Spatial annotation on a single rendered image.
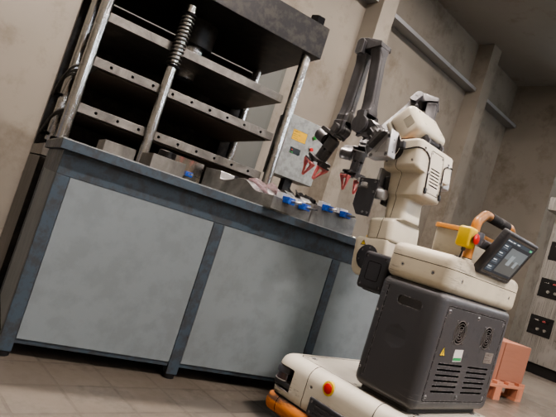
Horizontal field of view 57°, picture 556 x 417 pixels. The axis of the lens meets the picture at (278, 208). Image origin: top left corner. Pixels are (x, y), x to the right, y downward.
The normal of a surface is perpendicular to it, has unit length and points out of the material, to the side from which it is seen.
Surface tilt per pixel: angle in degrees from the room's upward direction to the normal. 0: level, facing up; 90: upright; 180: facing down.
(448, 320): 90
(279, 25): 90
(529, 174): 90
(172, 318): 90
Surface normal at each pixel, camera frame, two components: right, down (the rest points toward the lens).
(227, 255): 0.47, 0.11
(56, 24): 0.65, 0.17
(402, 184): -0.70, -0.26
